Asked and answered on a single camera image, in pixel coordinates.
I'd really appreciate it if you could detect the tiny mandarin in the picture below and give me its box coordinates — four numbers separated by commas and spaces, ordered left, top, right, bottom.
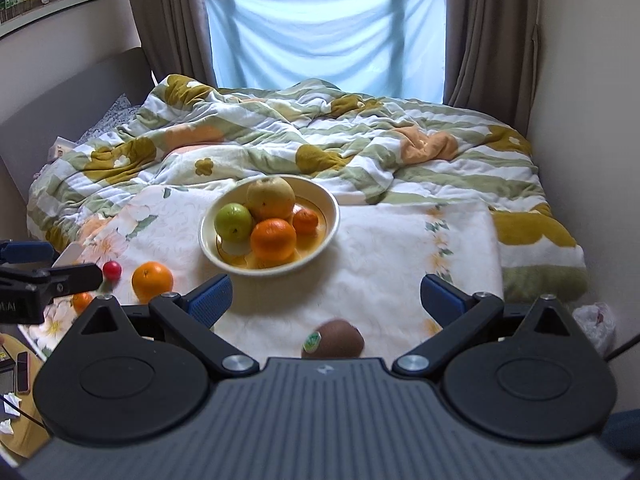
70, 292, 93, 315

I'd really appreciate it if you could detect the small green apple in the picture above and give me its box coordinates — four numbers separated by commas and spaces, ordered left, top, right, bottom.
214, 203, 254, 243

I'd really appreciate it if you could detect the large orange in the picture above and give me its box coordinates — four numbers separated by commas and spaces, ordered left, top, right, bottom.
250, 218, 297, 263

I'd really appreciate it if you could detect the brown kiwi with sticker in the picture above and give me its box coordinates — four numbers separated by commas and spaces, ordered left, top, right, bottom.
300, 318, 364, 360

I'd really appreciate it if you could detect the yellow pear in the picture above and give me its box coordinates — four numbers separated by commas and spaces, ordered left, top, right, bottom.
245, 177, 296, 221

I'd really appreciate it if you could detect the small mandarin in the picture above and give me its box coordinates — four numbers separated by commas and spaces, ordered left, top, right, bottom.
292, 208, 319, 236

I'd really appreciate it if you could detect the cream oval bowl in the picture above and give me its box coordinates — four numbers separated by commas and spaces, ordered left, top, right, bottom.
200, 176, 340, 278

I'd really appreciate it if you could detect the small white box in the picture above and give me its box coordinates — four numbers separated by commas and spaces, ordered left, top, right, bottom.
47, 136, 77, 162

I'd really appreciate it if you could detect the white plastic bag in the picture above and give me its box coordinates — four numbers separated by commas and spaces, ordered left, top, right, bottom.
572, 302, 616, 356

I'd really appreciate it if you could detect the grey headboard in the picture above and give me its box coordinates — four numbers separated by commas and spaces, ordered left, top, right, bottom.
1, 47, 154, 200

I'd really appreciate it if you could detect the patterned grey pillow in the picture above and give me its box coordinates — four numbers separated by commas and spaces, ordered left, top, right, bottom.
77, 94, 139, 144

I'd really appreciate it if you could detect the striped floral duvet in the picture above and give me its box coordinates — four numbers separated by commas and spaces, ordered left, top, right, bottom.
27, 74, 588, 302

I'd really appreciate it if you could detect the light blue window sheet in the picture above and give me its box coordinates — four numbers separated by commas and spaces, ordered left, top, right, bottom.
205, 0, 446, 103

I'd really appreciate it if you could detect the left brown curtain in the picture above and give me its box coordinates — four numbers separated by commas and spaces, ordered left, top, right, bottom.
129, 0, 217, 87

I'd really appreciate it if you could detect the brown curtain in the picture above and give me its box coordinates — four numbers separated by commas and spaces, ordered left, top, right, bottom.
129, 0, 217, 87
444, 0, 539, 134

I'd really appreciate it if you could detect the right brown curtain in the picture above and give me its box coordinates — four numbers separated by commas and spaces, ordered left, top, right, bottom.
444, 0, 539, 134

